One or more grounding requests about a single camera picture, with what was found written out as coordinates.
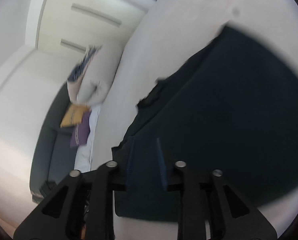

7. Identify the purple patterned pillow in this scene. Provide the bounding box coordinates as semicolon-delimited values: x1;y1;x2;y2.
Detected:
69;111;92;148

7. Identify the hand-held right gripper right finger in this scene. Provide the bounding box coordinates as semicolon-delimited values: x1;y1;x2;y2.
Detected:
156;137;278;240

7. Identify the bed with white sheet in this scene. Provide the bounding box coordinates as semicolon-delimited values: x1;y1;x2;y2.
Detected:
74;0;298;240

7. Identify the dark green sweater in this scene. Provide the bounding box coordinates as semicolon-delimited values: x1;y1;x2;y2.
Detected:
111;25;298;223

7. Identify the yellow patterned pillow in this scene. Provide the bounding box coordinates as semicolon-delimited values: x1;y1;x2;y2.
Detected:
60;104;91;128

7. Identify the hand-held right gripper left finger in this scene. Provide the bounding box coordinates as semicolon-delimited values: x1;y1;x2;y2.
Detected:
13;136;162;240

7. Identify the white wardrobe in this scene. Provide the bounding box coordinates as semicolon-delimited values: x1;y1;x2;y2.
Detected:
35;0;159;55

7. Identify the folded beige duvet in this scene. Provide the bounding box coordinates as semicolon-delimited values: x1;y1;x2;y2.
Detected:
67;44;126;105

